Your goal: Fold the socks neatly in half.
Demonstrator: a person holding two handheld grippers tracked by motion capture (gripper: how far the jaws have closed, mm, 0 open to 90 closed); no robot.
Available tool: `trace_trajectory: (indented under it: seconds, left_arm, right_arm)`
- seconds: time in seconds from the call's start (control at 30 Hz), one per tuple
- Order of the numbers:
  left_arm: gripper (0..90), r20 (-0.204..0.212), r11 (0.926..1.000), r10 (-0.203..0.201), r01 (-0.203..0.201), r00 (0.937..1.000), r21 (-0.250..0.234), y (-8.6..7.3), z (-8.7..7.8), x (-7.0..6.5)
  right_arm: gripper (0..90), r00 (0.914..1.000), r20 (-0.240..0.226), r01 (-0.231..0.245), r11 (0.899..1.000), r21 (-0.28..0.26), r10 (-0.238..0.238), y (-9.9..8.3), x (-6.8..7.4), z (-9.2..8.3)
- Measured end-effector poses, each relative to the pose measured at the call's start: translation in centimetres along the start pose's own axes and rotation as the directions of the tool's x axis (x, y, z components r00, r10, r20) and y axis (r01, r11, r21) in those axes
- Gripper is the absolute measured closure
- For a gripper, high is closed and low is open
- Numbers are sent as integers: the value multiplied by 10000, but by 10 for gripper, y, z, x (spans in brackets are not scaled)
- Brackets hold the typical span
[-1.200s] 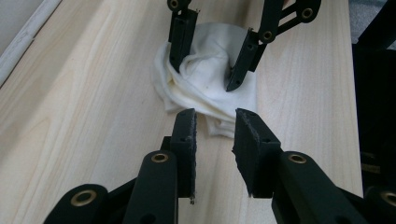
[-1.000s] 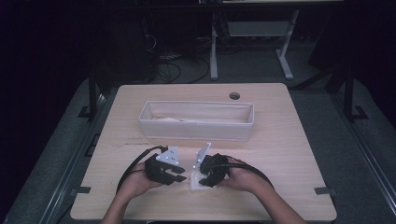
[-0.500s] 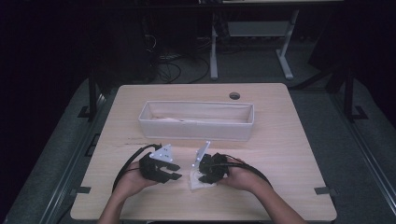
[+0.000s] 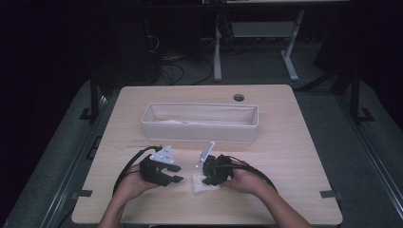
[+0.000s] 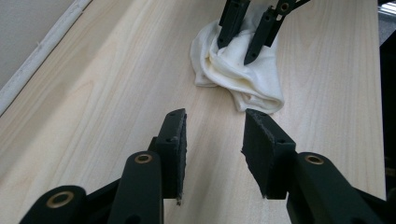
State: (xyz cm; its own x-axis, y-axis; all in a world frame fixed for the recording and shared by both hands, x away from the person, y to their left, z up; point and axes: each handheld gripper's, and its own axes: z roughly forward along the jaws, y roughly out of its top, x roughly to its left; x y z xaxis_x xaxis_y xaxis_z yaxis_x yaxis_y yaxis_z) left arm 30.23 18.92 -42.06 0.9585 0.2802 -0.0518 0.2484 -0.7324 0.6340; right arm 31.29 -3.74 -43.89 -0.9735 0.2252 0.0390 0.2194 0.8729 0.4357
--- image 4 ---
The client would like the black metal stand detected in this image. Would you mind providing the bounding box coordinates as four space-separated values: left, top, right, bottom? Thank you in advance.
347 66 376 125
78 67 103 125

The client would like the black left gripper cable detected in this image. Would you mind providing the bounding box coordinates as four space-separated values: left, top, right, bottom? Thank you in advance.
112 144 163 198

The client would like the person's left hand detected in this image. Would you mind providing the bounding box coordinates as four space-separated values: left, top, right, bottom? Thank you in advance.
121 163 160 200

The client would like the white fabric storage box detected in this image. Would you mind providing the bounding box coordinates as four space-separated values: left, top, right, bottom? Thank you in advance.
140 101 260 145

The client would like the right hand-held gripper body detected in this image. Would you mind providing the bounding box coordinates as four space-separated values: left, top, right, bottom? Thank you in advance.
196 141 236 185

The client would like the white-legged desk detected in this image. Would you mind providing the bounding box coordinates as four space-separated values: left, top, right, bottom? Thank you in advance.
201 0 352 83

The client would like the black table edge bracket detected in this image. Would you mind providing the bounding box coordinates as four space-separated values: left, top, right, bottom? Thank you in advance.
318 189 344 200
70 188 94 200
86 135 103 161

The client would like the tangle of black floor cables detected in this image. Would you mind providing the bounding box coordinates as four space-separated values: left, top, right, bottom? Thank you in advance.
145 33 215 86

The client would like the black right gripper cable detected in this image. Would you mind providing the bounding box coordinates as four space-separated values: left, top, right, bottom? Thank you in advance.
221 154 278 193

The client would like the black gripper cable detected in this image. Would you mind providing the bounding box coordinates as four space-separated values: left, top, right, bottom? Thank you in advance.
112 144 163 198
221 154 278 193

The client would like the aluminium rail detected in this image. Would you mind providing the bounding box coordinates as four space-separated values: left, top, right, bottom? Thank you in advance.
336 94 403 220
39 94 110 228

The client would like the beige cloth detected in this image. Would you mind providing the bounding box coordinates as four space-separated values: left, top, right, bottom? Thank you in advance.
154 118 192 125

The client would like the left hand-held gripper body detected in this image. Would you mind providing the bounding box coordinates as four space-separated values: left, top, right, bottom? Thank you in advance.
139 144 176 187

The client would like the person's right hand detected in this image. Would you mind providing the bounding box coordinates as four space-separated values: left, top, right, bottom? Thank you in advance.
221 166 268 197

